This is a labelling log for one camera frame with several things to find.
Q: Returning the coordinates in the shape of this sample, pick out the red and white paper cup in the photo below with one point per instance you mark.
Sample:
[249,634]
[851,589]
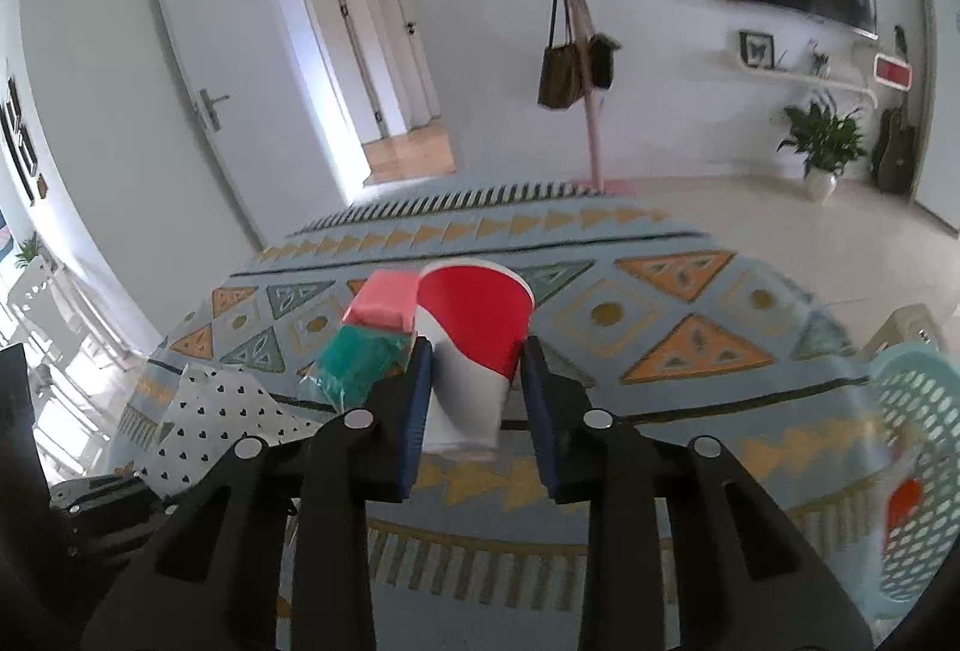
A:
[472,336]

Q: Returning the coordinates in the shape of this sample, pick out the small dark ornament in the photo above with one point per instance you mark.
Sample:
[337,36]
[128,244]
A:
[900,42]

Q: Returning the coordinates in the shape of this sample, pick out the red and white box shelf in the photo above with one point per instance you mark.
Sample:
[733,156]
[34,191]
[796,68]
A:
[892,73]

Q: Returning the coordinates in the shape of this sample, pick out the low wavy white shelf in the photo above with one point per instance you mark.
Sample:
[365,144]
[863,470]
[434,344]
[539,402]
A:
[795,73]

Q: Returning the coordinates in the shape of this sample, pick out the black guitar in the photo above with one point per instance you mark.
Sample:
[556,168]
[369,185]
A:
[894,160]

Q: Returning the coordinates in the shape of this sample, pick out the white polka dot cloth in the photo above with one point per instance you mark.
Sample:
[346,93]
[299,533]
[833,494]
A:
[217,418]

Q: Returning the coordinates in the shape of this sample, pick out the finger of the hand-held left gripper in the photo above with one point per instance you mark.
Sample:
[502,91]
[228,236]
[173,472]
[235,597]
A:
[105,505]

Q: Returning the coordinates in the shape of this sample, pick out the dark wall photo frame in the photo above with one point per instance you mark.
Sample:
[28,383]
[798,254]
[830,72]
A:
[19,133]

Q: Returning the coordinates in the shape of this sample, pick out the small flower vase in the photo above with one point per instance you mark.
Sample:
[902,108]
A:
[821,66]

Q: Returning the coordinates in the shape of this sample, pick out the patterned blue rug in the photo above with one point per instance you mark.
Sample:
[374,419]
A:
[675,291]

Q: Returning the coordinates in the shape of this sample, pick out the brown tote bag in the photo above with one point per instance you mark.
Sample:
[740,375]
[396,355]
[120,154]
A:
[562,81]

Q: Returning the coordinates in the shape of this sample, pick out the turquoise plastic basket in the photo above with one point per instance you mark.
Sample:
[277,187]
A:
[919,396]

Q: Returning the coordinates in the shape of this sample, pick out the white dining chair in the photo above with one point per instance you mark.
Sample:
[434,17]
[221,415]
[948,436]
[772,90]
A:
[52,298]

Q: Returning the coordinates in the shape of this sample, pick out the pink coat rack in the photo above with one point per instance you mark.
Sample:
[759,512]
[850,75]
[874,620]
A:
[589,96]

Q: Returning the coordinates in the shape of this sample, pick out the small green plant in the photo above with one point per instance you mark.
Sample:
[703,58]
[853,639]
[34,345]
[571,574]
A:
[30,250]

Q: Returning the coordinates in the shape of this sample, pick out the small black bag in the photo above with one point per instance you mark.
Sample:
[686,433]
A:
[602,62]

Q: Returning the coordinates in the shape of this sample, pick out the green packet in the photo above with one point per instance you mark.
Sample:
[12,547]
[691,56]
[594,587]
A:
[356,358]

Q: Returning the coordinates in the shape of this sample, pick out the white interior door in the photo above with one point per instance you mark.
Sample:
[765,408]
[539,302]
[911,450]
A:
[412,66]
[352,58]

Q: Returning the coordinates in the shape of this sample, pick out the orange plastic bag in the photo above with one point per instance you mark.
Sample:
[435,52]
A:
[904,505]

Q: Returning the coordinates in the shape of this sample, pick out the white coffee table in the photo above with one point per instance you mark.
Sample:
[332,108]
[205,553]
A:
[904,325]

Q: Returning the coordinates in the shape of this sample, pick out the pink packet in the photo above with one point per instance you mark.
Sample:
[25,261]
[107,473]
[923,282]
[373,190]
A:
[382,298]

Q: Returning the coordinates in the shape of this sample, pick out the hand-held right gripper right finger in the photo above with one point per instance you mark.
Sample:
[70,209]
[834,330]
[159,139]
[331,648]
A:
[540,411]

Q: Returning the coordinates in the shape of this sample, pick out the butterfly picture frame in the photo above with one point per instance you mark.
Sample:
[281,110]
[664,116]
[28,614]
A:
[757,49]

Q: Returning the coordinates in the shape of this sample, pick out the white entrance door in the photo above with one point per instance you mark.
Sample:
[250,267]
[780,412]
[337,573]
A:
[247,58]

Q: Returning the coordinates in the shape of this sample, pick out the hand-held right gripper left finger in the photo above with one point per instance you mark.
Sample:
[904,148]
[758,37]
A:
[416,426]

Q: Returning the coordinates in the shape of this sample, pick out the green potted plant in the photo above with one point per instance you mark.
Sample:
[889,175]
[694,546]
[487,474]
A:
[825,133]

